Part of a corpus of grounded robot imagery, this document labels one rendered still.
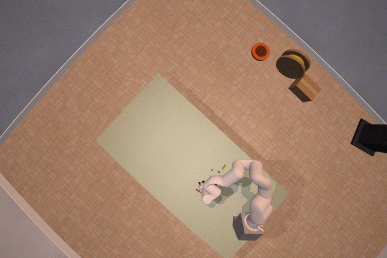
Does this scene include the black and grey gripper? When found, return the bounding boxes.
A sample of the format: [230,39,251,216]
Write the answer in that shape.
[198,181,204,191]

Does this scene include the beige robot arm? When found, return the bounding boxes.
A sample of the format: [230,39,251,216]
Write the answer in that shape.
[200,160,273,232]

